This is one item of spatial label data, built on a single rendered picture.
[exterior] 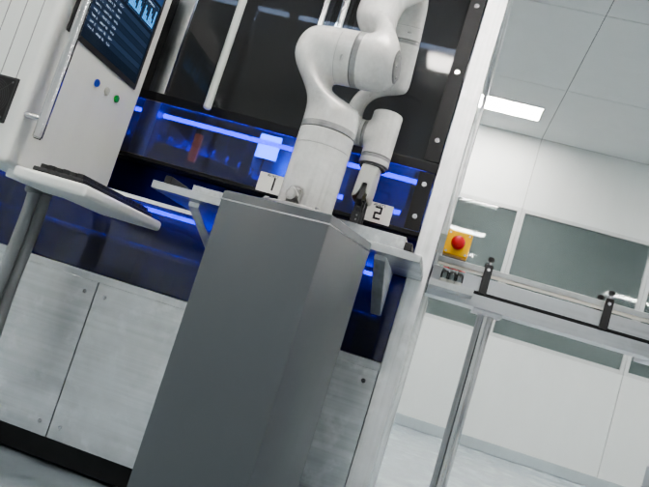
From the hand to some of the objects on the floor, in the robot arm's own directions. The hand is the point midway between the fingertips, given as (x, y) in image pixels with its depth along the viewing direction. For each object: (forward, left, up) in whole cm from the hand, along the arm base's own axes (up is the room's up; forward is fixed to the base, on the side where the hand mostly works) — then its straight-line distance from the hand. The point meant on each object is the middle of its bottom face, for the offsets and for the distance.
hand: (356, 219), depth 193 cm
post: (+23, -15, -96) cm, 100 cm away
